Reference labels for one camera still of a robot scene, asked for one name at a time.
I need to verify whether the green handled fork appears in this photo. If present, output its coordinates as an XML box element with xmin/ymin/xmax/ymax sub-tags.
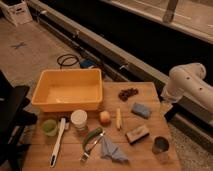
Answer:
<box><xmin>80</xmin><ymin>127</ymin><xmax>105</xmax><ymax>163</ymax></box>

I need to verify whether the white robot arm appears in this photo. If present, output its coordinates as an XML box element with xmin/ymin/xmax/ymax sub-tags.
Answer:
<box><xmin>161</xmin><ymin>63</ymin><xmax>213</xmax><ymax>114</ymax></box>

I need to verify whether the white paper cup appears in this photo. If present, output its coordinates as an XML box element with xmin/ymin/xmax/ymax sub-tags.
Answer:
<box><xmin>70</xmin><ymin>110</ymin><xmax>87</xmax><ymax>130</ymax></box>

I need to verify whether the green plastic cup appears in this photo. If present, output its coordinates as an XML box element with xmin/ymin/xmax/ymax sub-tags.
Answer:
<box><xmin>42</xmin><ymin>119</ymin><xmax>58</xmax><ymax>137</ymax></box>

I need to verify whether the metal cup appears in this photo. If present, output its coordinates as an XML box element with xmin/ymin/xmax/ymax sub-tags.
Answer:
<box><xmin>152</xmin><ymin>136</ymin><xmax>169</xmax><ymax>154</ymax></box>

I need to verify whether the dark grape bunch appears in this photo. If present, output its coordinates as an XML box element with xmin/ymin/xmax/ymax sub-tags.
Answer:
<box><xmin>118</xmin><ymin>88</ymin><xmax>139</xmax><ymax>101</ymax></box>

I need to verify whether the yellow banana piece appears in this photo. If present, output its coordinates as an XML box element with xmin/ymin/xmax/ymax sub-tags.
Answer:
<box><xmin>116</xmin><ymin>108</ymin><xmax>122</xmax><ymax>130</ymax></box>

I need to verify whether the blue object on floor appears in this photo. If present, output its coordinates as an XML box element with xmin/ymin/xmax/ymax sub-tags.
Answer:
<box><xmin>80</xmin><ymin>59</ymin><xmax>94</xmax><ymax>68</ymax></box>

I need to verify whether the red yellow apple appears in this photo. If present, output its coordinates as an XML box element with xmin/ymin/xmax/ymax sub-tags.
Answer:
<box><xmin>99</xmin><ymin>111</ymin><xmax>111</xmax><ymax>125</ymax></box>

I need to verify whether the blue sponge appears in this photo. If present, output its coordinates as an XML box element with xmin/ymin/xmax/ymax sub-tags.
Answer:
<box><xmin>131</xmin><ymin>103</ymin><xmax>151</xmax><ymax>118</ymax></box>

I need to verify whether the yellow plastic bin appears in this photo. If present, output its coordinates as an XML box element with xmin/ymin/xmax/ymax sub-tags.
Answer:
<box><xmin>32</xmin><ymin>69</ymin><xmax>103</xmax><ymax>112</ymax></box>

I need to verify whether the blue grey cloth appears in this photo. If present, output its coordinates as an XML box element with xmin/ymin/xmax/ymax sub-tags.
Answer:
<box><xmin>100</xmin><ymin>136</ymin><xmax>128</xmax><ymax>163</ymax></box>

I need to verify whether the black chair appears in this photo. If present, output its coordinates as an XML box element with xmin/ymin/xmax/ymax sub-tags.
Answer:
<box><xmin>0</xmin><ymin>70</ymin><xmax>37</xmax><ymax>171</ymax></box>

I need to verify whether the white cardboard box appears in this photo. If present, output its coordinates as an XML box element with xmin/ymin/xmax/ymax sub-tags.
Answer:
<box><xmin>0</xmin><ymin>0</ymin><xmax>32</xmax><ymax>26</ymax></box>

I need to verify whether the black coiled cable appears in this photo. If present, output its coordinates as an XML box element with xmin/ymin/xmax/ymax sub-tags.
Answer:
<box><xmin>56</xmin><ymin>53</ymin><xmax>81</xmax><ymax>70</ymax></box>

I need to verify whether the white handled brush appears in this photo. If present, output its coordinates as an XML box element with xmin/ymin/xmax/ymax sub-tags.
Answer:
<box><xmin>50</xmin><ymin>117</ymin><xmax>66</xmax><ymax>168</ymax></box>

